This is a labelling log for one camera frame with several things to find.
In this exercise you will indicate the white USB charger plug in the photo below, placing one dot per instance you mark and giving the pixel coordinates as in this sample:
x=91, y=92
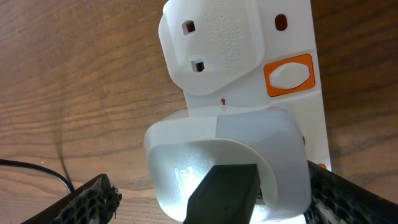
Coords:
x=181, y=150

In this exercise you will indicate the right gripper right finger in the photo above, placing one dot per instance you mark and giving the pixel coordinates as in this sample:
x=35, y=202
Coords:
x=337, y=200

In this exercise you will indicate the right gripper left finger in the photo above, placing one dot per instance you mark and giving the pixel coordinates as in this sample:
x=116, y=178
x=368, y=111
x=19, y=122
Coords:
x=94, y=202

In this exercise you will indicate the white power strip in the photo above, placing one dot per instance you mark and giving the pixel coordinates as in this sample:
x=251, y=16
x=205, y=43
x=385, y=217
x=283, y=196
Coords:
x=288, y=75

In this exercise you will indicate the white socket adapter plug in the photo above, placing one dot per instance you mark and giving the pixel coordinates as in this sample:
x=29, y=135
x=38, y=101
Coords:
x=209, y=44

